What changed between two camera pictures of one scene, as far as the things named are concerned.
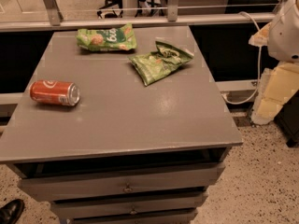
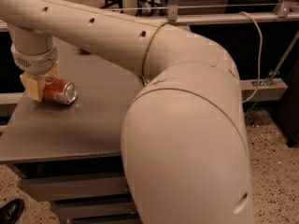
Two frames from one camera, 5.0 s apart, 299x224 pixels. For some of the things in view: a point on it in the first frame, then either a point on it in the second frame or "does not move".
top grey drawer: [113, 185] does not move
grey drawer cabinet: [125, 153] does not move
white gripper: [286, 35] → [36, 63]
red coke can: [55, 92] does not move
